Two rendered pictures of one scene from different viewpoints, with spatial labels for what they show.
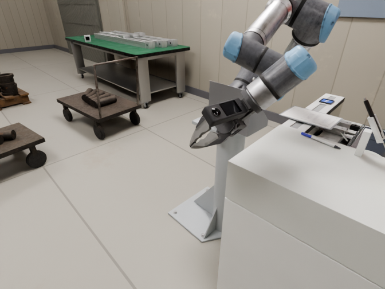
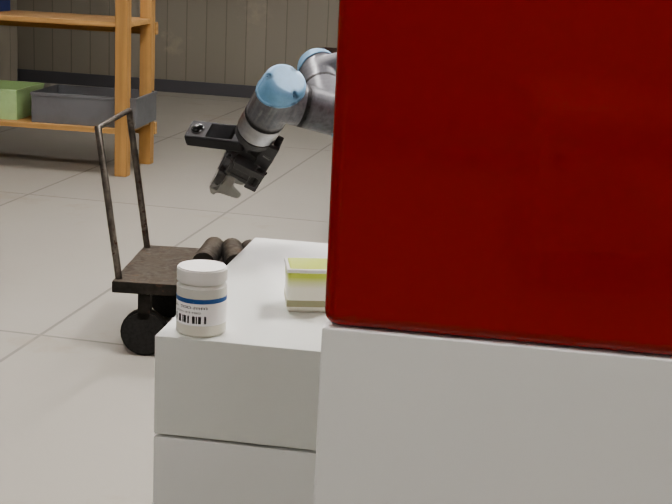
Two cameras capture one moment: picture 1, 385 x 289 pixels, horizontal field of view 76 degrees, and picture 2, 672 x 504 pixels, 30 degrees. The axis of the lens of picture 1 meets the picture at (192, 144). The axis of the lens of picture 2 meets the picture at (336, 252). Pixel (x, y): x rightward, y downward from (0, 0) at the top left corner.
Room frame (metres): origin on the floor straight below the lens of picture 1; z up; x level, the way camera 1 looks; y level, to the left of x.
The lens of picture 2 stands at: (-0.53, -2.07, 1.50)
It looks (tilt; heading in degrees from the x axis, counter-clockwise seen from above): 14 degrees down; 56
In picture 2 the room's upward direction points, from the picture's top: 3 degrees clockwise
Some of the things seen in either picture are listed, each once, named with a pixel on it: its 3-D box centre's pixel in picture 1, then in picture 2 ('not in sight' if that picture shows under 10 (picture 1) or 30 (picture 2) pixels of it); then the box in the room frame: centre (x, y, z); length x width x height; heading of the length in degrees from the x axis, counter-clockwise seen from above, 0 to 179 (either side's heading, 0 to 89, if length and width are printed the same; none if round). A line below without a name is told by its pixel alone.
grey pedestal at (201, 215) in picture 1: (215, 172); not in sight; (1.31, -0.15, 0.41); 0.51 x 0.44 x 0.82; 44
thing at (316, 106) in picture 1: (313, 123); not in sight; (1.05, -0.57, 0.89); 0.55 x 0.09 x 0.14; 137
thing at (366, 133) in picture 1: (372, 137); not in sight; (0.65, -0.54, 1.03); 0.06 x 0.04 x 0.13; 47
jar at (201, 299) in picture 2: not in sight; (201, 298); (0.26, -0.57, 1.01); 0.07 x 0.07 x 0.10
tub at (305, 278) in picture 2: not in sight; (309, 284); (0.47, -0.53, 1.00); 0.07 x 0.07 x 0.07; 62
